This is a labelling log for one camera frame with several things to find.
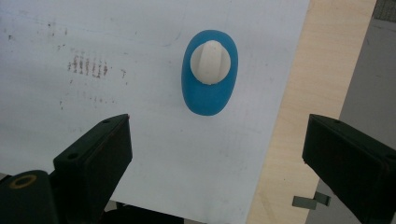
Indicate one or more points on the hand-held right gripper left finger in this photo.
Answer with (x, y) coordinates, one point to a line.
(93, 161)

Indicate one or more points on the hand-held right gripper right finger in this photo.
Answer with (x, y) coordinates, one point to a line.
(355, 161)

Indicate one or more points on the grey floor tape piece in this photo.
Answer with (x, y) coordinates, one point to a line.
(306, 202)

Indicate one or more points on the grey floor mat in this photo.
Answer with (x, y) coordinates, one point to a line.
(387, 9)

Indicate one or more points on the blue bottle with white cap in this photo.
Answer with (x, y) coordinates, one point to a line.
(205, 99)

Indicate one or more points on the white table mat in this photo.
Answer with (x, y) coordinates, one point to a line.
(155, 140)

